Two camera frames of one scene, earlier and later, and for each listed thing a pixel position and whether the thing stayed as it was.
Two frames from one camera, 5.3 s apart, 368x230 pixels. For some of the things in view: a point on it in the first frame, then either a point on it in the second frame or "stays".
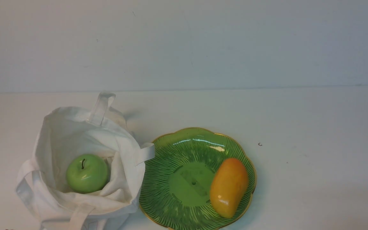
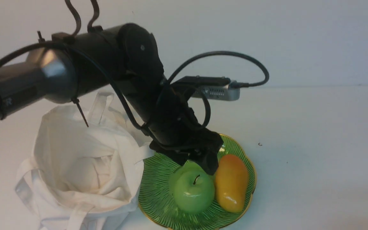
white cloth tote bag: [65, 132] stays
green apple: [87, 174] → [192, 187]
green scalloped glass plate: [175, 194] stays
